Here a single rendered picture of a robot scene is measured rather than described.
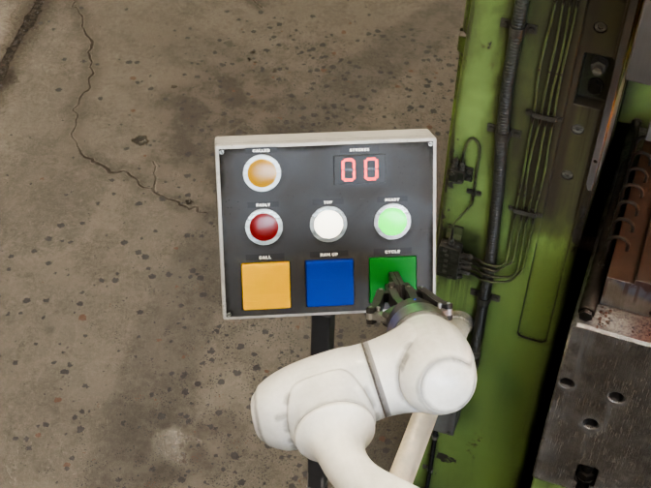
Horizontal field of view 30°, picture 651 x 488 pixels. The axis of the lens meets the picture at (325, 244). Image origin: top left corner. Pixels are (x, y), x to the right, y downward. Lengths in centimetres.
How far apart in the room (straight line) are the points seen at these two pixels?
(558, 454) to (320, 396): 87
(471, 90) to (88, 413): 143
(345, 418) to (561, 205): 77
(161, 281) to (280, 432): 179
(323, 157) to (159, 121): 196
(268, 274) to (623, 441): 73
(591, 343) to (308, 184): 55
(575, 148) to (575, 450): 57
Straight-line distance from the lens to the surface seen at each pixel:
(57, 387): 310
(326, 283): 190
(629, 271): 204
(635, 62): 175
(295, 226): 188
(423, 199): 189
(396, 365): 153
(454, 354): 150
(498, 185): 210
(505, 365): 246
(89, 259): 338
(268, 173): 186
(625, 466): 228
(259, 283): 190
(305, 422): 151
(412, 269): 192
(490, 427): 262
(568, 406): 219
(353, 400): 151
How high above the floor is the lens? 241
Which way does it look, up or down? 45 degrees down
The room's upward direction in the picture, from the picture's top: 2 degrees clockwise
